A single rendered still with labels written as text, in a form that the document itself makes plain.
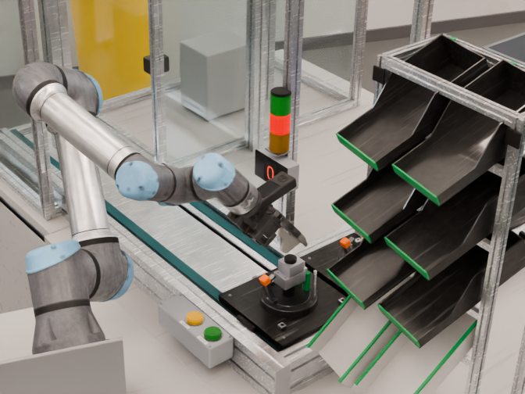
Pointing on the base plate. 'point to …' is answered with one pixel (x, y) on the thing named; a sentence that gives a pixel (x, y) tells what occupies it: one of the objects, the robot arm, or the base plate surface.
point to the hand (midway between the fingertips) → (293, 232)
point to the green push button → (212, 333)
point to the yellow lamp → (279, 143)
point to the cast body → (290, 271)
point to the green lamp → (280, 105)
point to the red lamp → (280, 124)
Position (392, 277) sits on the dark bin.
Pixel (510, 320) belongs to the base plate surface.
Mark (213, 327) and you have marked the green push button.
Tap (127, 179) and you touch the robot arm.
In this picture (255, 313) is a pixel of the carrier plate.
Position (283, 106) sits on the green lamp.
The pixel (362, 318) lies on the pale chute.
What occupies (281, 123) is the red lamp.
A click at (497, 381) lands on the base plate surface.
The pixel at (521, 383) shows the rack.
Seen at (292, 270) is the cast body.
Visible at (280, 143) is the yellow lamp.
